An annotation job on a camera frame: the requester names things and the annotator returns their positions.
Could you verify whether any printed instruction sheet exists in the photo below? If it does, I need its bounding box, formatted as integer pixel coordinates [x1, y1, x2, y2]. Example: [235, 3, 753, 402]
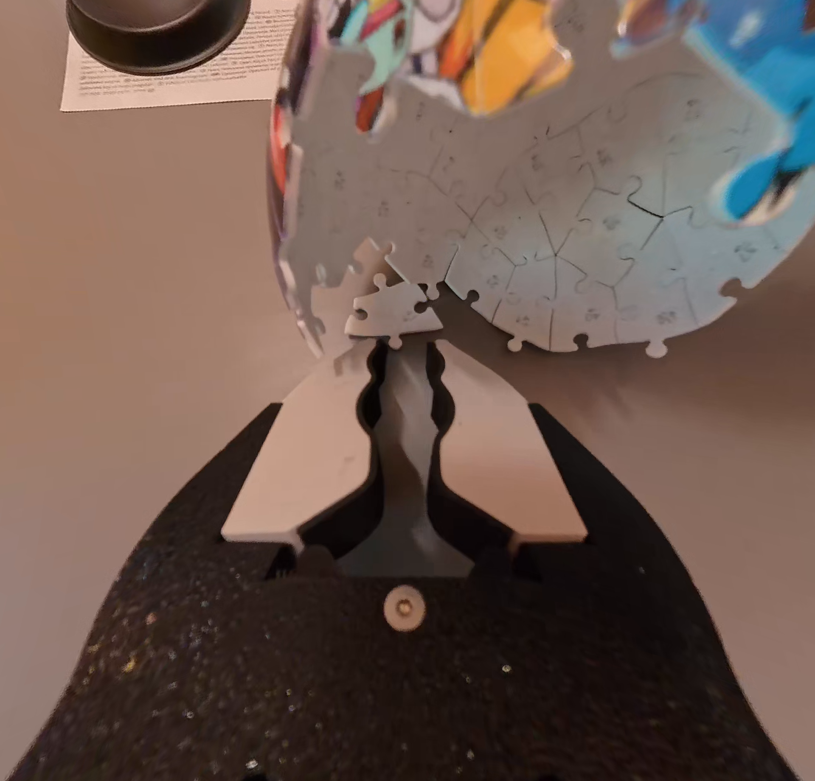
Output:
[60, 0, 308, 113]

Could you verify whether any black round ball stand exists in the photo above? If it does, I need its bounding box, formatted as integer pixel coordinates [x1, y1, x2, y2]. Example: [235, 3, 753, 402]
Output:
[63, 0, 252, 75]

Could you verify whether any colourful puzzle ball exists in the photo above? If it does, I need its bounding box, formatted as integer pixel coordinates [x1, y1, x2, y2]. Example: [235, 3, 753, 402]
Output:
[267, 0, 815, 359]

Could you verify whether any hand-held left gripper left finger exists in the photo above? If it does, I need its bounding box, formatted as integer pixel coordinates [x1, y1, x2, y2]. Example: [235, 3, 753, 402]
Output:
[221, 341, 391, 563]

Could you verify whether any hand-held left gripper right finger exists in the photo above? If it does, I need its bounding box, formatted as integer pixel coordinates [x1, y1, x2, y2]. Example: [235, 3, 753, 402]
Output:
[427, 341, 589, 567]

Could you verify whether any white puzzle piece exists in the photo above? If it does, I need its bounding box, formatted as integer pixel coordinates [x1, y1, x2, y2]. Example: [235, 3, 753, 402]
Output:
[344, 273, 445, 351]

